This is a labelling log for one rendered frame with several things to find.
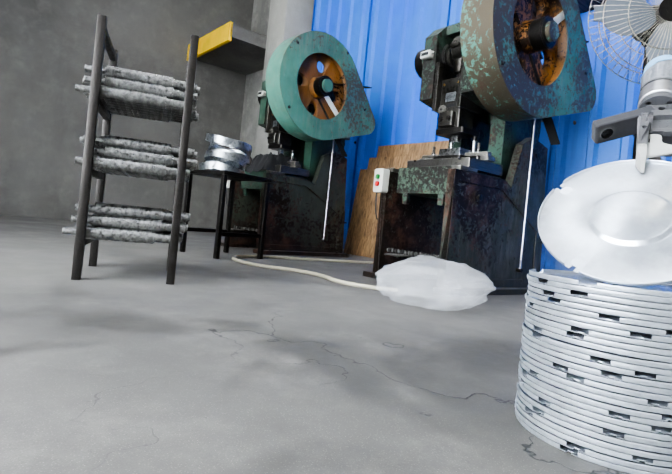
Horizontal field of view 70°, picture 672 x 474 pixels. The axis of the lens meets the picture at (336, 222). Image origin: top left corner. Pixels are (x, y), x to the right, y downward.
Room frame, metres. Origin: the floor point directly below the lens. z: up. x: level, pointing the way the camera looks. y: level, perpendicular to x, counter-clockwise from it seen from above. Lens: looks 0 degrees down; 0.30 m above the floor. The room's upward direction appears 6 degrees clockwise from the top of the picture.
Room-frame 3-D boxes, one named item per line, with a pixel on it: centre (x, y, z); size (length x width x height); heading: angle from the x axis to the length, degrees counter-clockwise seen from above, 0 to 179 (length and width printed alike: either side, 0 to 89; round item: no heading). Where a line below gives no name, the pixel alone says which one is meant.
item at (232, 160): (3.22, 0.76, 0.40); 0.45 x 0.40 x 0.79; 51
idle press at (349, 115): (4.25, 0.25, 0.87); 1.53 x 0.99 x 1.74; 132
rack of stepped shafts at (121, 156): (1.96, 0.83, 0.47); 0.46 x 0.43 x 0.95; 109
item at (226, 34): (6.41, 1.52, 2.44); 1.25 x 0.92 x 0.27; 39
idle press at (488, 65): (2.92, -0.93, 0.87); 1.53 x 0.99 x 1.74; 127
